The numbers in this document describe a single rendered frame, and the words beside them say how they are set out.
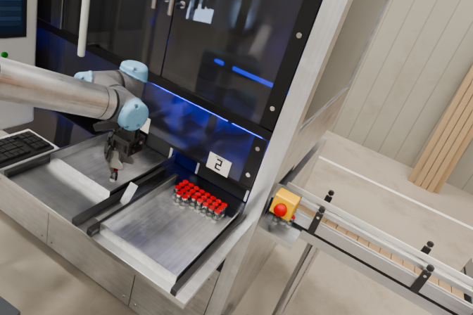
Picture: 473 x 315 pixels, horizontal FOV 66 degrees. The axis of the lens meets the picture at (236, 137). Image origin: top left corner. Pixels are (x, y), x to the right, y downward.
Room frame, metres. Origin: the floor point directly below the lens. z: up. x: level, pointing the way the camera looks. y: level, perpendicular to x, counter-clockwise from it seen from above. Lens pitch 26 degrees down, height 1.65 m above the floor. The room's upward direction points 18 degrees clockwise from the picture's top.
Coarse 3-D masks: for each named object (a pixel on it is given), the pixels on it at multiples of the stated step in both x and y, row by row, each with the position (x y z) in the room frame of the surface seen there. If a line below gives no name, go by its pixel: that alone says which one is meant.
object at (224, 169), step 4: (212, 156) 1.05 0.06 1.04; (216, 156) 1.04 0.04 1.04; (208, 160) 1.05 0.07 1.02; (212, 160) 1.05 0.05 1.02; (216, 160) 1.04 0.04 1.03; (224, 160) 1.03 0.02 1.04; (208, 164) 1.05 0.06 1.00; (212, 164) 1.04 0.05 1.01; (224, 164) 1.03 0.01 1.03; (228, 164) 1.03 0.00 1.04; (212, 168) 1.04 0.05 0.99; (220, 168) 1.03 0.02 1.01; (224, 168) 1.03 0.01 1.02; (228, 168) 1.02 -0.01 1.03; (220, 172) 1.03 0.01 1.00; (224, 172) 1.03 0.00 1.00; (228, 172) 1.02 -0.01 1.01
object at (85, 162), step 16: (80, 144) 1.06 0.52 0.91; (96, 144) 1.13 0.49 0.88; (64, 160) 0.98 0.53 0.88; (80, 160) 1.01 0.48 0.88; (96, 160) 1.04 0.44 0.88; (144, 160) 1.13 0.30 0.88; (160, 160) 1.16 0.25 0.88; (80, 176) 0.90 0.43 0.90; (96, 176) 0.95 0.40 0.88; (128, 176) 1.00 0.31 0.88; (96, 192) 0.88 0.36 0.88; (112, 192) 0.87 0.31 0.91
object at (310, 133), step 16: (64, 0) 1.31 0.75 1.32; (64, 32) 1.29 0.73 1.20; (96, 48) 1.23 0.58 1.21; (368, 48) 1.91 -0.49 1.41; (160, 80) 1.14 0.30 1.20; (352, 80) 1.84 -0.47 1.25; (192, 96) 1.09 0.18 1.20; (336, 96) 1.60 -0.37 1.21; (224, 112) 1.05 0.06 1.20; (320, 112) 1.31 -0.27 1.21; (336, 112) 1.82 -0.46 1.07; (256, 128) 1.01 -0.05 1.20; (304, 128) 1.11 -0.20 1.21; (320, 128) 1.47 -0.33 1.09; (304, 144) 1.24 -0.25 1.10; (288, 160) 1.06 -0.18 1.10; (224, 176) 1.03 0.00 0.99
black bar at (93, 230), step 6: (174, 174) 1.07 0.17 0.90; (168, 180) 1.03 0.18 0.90; (156, 186) 0.98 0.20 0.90; (144, 192) 0.93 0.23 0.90; (138, 198) 0.89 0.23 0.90; (126, 204) 0.85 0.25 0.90; (120, 210) 0.82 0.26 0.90; (108, 216) 0.78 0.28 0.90; (96, 222) 0.74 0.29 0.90; (90, 228) 0.72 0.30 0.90; (96, 228) 0.72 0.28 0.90; (90, 234) 0.71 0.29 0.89
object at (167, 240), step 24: (168, 192) 0.99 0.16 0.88; (120, 216) 0.80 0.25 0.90; (144, 216) 0.85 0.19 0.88; (168, 216) 0.88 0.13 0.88; (192, 216) 0.91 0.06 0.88; (120, 240) 0.70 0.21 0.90; (144, 240) 0.75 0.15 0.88; (168, 240) 0.78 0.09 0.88; (192, 240) 0.81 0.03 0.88; (144, 264) 0.67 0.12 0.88; (168, 264) 0.70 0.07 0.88; (192, 264) 0.71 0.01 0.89
